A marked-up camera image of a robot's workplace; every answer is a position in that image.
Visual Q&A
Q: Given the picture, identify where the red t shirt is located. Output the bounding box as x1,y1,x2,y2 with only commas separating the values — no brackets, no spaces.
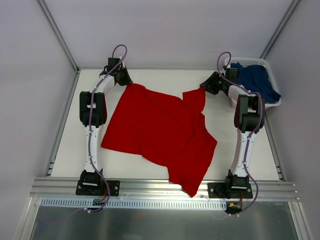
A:
101,83,218,197

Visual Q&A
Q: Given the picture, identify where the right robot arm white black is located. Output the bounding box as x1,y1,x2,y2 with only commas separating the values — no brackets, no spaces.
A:
200,68,265,199

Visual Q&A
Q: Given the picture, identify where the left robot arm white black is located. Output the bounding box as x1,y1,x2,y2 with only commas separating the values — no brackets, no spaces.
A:
76,56,133,196

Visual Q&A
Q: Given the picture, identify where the white plastic laundry basket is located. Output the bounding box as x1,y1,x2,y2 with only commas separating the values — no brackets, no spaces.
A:
224,57,281,108

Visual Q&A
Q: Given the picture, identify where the blue t shirt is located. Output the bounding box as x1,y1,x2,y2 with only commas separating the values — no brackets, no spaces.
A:
230,62,281,104

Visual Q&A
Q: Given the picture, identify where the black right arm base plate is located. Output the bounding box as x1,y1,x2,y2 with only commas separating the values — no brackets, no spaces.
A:
207,182,253,199

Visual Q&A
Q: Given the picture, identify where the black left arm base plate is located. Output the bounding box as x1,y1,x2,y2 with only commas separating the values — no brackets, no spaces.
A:
75,180,120,197

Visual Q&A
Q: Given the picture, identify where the white slotted cable duct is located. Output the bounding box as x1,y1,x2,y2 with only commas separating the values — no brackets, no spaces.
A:
40,197,227,211

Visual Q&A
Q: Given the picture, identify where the aluminium mounting rail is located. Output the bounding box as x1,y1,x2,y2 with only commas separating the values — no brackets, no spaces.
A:
30,177,301,202

